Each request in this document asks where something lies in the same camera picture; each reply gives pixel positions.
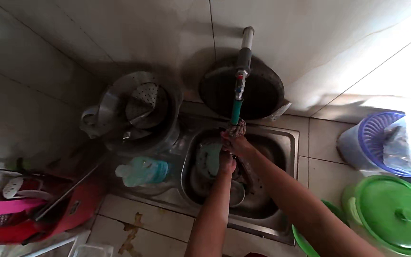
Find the bright pink plastic handle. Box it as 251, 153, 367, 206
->
0, 198, 47, 216

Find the perforated metal strainer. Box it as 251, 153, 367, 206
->
126, 82, 168, 129

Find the green hose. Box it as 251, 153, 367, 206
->
231, 99, 243, 125

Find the small metal bowl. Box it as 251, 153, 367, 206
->
228, 181, 245, 208

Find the transparent plastic bag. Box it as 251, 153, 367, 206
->
383, 116, 411, 176

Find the metal faucet with pipe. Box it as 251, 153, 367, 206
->
235, 26, 255, 101

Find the long dark metal rod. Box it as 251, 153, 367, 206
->
34, 156, 108, 222

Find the blue slotted plastic basket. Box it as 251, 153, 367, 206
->
337, 111, 411, 178

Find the person's right forearm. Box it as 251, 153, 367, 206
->
243, 142, 386, 257

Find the red plastic basket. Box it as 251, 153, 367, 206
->
0, 174, 106, 246

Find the person's left hand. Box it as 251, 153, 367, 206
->
219, 149, 237, 175

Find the pale green detergent bottle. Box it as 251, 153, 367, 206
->
115, 157, 169, 188

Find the metal mug with handle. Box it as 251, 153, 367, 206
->
80, 105, 100, 139

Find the brown curved utensil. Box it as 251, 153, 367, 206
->
236, 158, 255, 195

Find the person's right hand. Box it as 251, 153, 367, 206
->
221, 131, 255, 158

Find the large metal pot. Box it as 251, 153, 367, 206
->
98, 71, 184, 155

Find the green plastic basin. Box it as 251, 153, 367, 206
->
292, 199, 350, 257

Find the large dark round pan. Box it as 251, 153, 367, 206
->
199, 56, 285, 120

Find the crumpled clear plastic piece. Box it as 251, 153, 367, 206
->
261, 100, 292, 122

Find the person's left forearm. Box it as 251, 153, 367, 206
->
184, 171, 233, 257

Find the pale green plate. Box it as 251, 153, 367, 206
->
196, 142, 223, 178

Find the stainless steel sink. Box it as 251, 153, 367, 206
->
106, 114, 300, 246

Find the white perforated ladle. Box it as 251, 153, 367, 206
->
2, 177, 53, 200

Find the brown mesh scrubber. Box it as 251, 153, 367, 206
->
227, 119, 247, 138

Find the clear plastic container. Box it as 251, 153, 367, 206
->
72, 244, 114, 257

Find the green round lid with knob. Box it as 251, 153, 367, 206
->
355, 175, 411, 255

